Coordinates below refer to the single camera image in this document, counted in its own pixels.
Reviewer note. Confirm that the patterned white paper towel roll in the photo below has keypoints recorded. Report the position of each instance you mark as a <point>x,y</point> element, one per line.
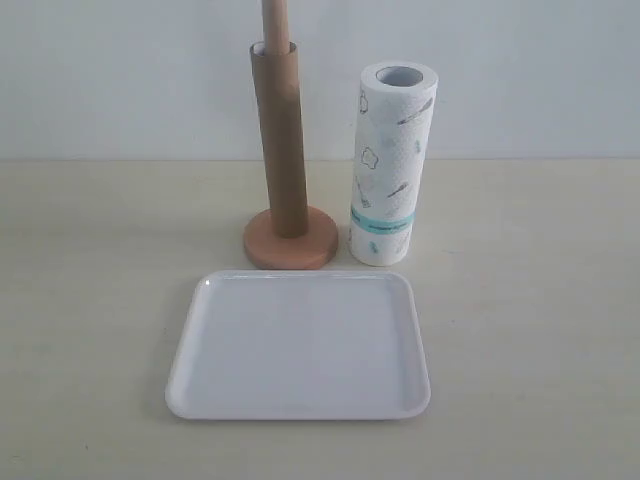
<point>395,110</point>

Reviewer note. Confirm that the brown cardboard tube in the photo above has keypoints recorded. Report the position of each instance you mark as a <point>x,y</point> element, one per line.
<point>277,91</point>

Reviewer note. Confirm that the wooden paper towel holder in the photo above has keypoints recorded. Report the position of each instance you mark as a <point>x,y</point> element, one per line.
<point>319,245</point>

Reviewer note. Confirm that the white rectangular plastic tray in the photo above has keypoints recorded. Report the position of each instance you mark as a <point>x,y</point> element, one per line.
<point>321,345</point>

